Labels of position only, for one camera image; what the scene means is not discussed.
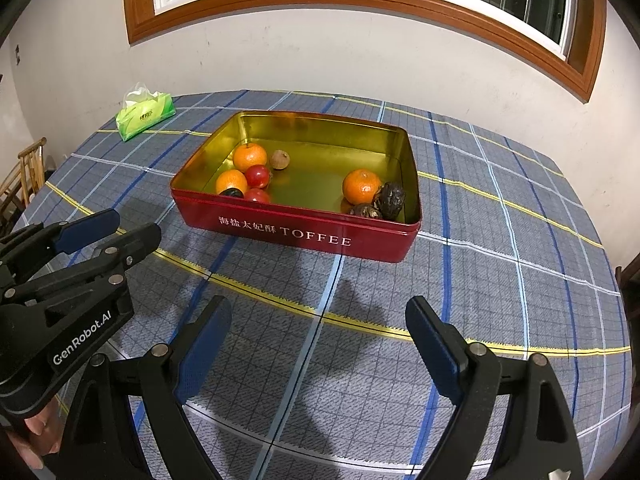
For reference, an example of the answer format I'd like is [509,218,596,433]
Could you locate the dark wooden chair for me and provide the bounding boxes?
[615,262,640,311]

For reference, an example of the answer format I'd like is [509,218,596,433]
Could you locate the large red tomato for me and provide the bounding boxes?
[244,164,272,190]

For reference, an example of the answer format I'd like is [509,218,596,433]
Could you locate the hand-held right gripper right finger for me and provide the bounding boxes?
[405,296,586,480]

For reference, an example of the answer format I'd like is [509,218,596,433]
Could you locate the green tissue pack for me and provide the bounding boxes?
[115,82,176,142]

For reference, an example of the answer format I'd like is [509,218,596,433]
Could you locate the person's left hand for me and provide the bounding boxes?
[7,402,66,473]

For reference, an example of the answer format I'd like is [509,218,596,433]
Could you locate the wrinkled dark passion fruit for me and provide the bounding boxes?
[375,182,406,221]

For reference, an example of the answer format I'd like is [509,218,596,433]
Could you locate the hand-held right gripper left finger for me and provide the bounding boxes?
[50,295,232,480]

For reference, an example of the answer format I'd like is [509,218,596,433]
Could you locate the red tin box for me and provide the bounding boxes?
[170,110,422,264]

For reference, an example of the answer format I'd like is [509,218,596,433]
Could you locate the wooden framed window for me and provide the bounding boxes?
[122,0,607,105]

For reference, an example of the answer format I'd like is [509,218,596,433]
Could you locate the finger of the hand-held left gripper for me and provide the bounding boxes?
[0,208,121,274]
[0,223,162,307]

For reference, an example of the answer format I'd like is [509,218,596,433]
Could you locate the bamboo chair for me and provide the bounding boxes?
[0,137,48,233]

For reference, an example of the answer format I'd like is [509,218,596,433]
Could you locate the small orange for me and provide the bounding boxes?
[233,143,268,173]
[215,169,249,196]

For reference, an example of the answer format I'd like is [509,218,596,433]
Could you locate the blue plaid tablecloth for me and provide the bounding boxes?
[10,90,633,480]

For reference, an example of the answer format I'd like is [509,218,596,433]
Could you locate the large orange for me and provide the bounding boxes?
[342,169,382,206]

